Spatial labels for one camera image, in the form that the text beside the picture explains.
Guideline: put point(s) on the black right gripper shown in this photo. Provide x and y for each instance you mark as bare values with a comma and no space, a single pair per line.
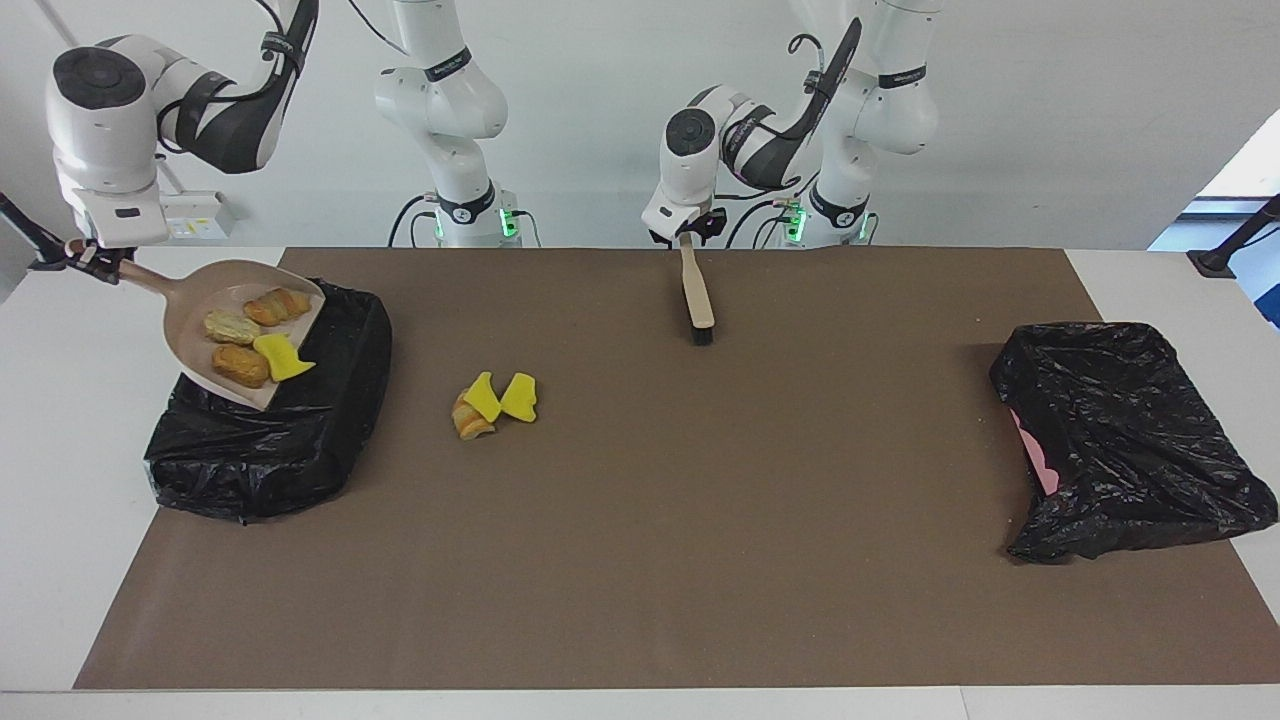
112,252

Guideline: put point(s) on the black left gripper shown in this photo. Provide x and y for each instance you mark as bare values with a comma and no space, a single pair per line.
712,222

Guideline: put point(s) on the beige hand brush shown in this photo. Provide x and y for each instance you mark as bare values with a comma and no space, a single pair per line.
698,300

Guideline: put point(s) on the beige plastic dustpan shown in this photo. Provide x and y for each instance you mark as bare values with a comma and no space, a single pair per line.
190,320

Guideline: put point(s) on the pale bread chunk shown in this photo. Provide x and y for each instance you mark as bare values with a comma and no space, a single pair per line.
232,325

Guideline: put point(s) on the brown bread roll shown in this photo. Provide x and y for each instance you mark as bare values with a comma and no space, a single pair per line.
240,366

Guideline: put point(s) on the croissant piece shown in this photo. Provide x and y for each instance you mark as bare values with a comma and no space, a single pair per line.
277,305
468,427

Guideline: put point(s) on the yellow sponge piece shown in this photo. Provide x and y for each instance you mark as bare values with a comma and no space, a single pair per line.
519,397
283,357
483,398

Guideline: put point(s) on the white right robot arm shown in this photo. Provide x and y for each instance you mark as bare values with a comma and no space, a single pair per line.
100,120

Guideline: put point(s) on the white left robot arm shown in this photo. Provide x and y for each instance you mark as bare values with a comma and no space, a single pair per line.
690,160

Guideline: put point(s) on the bin lined with black bag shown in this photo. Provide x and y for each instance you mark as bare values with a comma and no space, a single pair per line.
300,440

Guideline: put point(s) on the pink plastic bin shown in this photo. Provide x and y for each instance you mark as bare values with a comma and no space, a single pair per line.
1040,465

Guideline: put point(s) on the crumpled black trash bag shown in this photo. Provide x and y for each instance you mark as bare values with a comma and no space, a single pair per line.
1130,440

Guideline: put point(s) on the brown table mat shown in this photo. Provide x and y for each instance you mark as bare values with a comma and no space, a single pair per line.
640,610

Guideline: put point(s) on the white wall socket box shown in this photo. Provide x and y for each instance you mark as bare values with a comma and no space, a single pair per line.
200,215

